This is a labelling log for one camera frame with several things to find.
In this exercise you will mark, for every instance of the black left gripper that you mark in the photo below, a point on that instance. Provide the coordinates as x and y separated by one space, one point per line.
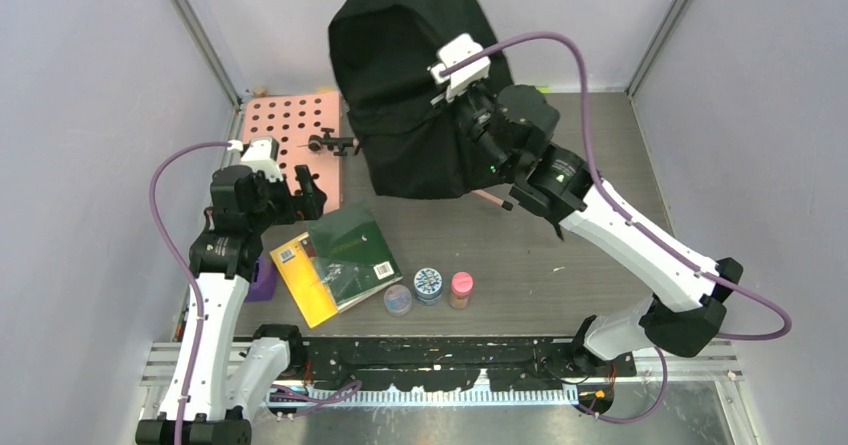
306 206

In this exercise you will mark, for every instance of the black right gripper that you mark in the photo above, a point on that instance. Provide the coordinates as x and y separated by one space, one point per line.
484 87

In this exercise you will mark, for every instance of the dark green book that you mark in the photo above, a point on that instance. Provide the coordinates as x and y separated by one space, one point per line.
352 256

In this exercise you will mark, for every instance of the black backpack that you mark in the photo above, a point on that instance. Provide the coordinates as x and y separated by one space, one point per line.
380 52

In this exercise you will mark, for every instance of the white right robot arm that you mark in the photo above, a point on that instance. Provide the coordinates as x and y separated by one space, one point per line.
686 308

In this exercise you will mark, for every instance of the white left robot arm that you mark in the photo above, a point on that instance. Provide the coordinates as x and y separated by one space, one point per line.
205 403

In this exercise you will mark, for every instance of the yellow illustrated book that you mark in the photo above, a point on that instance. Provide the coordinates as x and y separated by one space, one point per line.
294 261

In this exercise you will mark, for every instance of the pink stand with black feet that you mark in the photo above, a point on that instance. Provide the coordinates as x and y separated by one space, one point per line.
339 146

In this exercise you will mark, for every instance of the pink perforated board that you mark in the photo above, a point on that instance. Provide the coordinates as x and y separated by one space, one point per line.
293 121

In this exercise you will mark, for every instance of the purple card holder box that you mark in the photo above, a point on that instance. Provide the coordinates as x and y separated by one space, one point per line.
263 284

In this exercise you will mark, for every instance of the clear jar of beads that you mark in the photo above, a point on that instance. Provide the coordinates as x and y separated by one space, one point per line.
398 300

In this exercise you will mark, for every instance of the blue patterned lid jar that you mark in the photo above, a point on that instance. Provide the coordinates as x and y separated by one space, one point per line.
428 285

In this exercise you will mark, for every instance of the pink lid jar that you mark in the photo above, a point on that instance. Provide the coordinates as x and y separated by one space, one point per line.
461 287

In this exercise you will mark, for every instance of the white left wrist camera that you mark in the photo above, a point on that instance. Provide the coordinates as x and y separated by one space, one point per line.
260 155

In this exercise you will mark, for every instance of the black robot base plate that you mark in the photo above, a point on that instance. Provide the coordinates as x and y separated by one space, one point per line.
442 364

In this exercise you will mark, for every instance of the aluminium frame rail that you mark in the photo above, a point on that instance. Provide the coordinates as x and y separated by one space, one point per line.
719 364

